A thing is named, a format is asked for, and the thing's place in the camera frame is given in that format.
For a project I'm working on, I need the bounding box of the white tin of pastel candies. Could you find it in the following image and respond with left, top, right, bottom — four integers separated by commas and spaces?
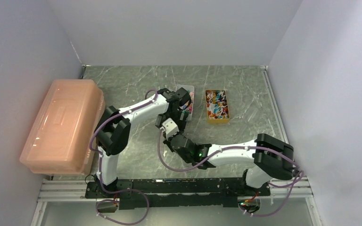
176, 84, 195, 121

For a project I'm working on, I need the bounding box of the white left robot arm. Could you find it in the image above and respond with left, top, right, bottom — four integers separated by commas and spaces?
90, 88, 192, 198

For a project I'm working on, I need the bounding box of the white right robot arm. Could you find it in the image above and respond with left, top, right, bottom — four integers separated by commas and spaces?
158, 133, 297, 195

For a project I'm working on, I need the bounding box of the gold tin of lollipops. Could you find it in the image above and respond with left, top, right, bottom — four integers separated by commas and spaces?
205, 89, 230, 124

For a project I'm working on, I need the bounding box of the orange translucent storage box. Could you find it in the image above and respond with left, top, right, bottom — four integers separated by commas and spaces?
19, 79, 105, 176

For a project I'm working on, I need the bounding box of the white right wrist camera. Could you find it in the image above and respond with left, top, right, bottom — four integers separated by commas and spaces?
159, 118, 179, 139

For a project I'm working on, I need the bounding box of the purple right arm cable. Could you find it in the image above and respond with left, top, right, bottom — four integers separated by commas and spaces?
157, 129, 305, 218

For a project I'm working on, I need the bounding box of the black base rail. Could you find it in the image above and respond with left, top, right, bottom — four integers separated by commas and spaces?
86, 178, 270, 210

